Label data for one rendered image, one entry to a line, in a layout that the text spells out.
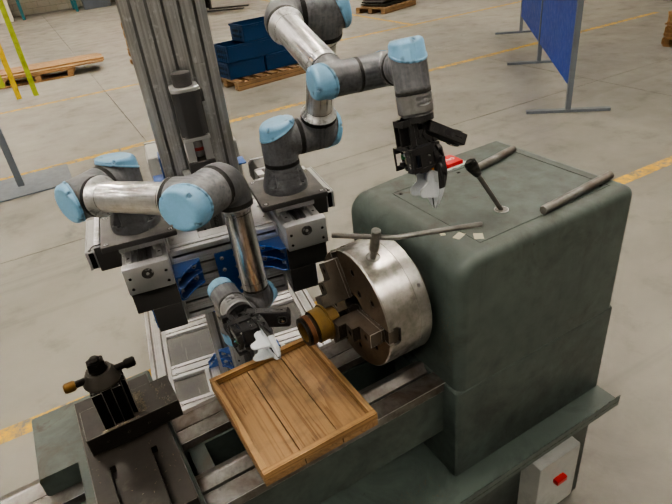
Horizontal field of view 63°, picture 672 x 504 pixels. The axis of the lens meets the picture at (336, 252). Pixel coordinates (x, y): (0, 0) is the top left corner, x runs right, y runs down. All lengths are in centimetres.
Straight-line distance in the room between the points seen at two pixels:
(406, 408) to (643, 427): 144
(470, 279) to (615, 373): 172
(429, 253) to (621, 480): 145
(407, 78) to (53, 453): 116
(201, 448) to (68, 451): 30
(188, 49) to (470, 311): 116
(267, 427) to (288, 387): 14
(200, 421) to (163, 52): 108
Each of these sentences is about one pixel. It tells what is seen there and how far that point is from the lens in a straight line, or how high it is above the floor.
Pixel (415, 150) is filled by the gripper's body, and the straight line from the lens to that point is 117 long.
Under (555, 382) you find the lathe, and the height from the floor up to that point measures 68.
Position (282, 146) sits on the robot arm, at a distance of 176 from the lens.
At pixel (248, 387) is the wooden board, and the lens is 152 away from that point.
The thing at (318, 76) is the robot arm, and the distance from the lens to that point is 119.
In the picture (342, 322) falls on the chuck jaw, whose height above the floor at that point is 110.
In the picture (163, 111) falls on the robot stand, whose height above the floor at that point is 145.
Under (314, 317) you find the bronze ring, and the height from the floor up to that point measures 112.
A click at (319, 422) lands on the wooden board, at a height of 88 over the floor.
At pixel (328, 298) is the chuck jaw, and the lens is 134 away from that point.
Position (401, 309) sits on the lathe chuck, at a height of 114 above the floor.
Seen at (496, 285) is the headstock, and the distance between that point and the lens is 133.
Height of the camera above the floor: 192
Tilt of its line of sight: 31 degrees down
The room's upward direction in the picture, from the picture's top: 7 degrees counter-clockwise
